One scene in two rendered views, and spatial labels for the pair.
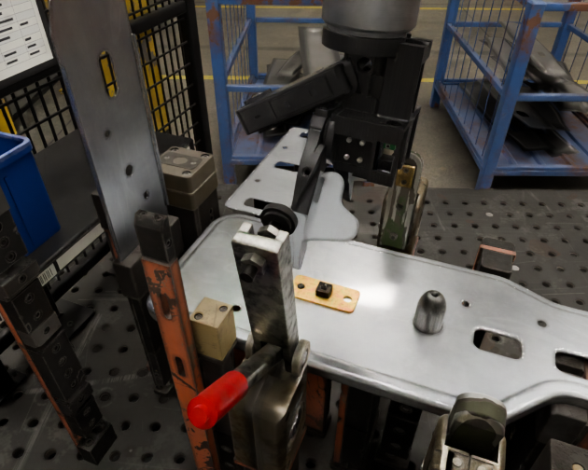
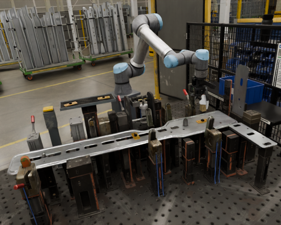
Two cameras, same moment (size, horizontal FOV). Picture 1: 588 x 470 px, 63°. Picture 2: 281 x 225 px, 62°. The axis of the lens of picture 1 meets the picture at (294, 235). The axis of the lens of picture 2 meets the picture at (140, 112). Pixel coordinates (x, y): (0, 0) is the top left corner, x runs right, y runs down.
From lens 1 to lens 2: 1.76 m
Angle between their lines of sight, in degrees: 108
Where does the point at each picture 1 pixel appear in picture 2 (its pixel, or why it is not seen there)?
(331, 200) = not seen: hidden behind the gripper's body
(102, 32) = (242, 75)
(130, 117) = (242, 91)
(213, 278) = (218, 115)
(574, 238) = not seen: outside the picture
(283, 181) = (243, 131)
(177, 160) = (252, 112)
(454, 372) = (176, 122)
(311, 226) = not seen: hidden behind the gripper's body
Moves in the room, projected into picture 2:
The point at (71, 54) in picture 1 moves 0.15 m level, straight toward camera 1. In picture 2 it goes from (237, 75) to (213, 74)
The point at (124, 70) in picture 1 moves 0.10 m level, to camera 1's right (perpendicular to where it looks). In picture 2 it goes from (244, 83) to (235, 87)
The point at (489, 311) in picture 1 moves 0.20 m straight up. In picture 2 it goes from (179, 130) to (179, 100)
